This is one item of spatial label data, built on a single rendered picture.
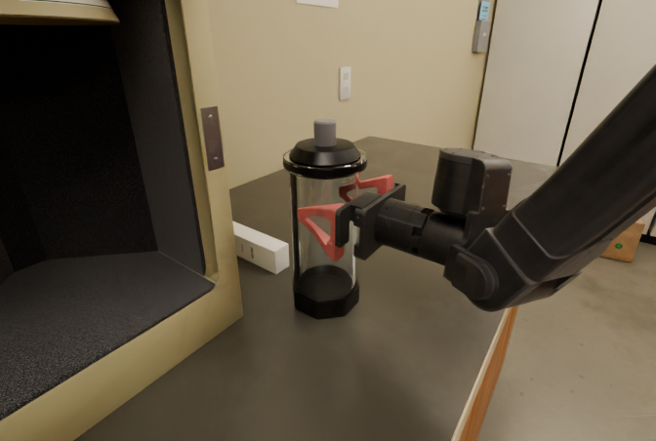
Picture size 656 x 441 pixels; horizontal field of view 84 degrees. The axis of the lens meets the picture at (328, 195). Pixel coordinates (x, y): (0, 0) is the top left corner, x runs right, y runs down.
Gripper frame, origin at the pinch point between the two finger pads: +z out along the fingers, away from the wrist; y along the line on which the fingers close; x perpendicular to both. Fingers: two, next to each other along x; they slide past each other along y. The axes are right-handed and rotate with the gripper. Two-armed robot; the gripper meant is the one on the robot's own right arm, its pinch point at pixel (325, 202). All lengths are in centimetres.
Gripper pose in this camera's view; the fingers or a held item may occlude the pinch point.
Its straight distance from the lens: 49.0
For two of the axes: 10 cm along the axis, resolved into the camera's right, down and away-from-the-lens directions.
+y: -5.9, 3.2, -7.4
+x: 0.0, 9.2, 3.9
